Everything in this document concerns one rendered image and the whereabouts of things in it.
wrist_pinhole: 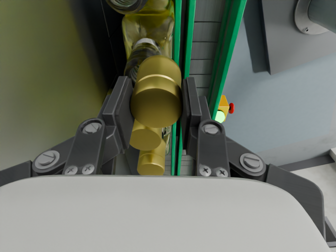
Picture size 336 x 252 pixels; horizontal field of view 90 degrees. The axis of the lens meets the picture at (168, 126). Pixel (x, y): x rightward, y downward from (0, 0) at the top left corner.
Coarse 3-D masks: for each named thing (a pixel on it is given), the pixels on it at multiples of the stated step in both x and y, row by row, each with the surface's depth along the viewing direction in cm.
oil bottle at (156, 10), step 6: (150, 0) 14; (156, 0) 14; (162, 0) 15; (168, 0) 15; (144, 6) 15; (150, 6) 15; (156, 6) 15; (162, 6) 15; (168, 6) 16; (138, 12) 16; (144, 12) 16; (150, 12) 16; (156, 12) 16; (162, 12) 16
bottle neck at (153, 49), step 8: (144, 40) 16; (152, 40) 16; (136, 48) 15; (144, 48) 15; (152, 48) 15; (160, 48) 17; (136, 56) 13; (144, 56) 13; (128, 64) 13; (136, 64) 13; (128, 72) 14; (136, 72) 16
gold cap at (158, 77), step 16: (144, 64) 12; (160, 64) 12; (176, 64) 13; (144, 80) 10; (160, 80) 10; (176, 80) 11; (144, 96) 10; (160, 96) 10; (176, 96) 10; (144, 112) 11; (160, 112) 11; (176, 112) 11
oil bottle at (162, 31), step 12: (168, 12) 18; (132, 24) 16; (144, 24) 16; (156, 24) 16; (168, 24) 17; (132, 36) 16; (144, 36) 16; (156, 36) 16; (168, 36) 17; (132, 48) 17; (168, 48) 18
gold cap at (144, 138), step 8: (136, 120) 16; (136, 128) 15; (144, 128) 15; (152, 128) 16; (160, 128) 17; (136, 136) 16; (144, 136) 16; (152, 136) 16; (160, 136) 16; (136, 144) 17; (144, 144) 17; (152, 144) 17
